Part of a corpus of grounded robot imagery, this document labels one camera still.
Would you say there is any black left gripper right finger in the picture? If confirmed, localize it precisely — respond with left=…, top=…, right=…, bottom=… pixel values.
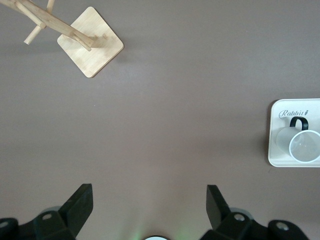
left=199, top=184, right=307, bottom=240

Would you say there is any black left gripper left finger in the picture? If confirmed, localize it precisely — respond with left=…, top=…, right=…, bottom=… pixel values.
left=0, top=183, right=94, bottom=240

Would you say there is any white smiley mug black handle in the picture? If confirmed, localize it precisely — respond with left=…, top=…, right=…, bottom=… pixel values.
left=275, top=116, right=320, bottom=164

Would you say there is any cream rabbit print tray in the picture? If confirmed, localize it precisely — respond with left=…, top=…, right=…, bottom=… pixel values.
left=267, top=98, right=320, bottom=168

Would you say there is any wooden mug stand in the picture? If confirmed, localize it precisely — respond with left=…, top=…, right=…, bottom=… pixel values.
left=0, top=0, right=125, bottom=79

